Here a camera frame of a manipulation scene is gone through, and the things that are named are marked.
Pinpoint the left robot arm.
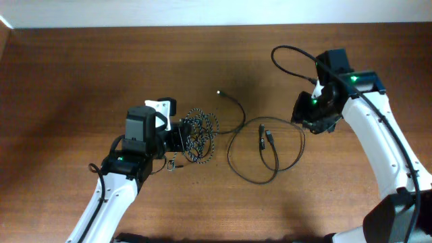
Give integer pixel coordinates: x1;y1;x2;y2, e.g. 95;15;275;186
66;106;192;242

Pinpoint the thin black cable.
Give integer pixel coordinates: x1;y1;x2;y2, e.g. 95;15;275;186
215;89;306;186

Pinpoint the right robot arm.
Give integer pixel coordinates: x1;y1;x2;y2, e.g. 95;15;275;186
291;49;431;242

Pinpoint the black white braided cable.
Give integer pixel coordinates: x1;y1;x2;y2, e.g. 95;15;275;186
167;107;220;171

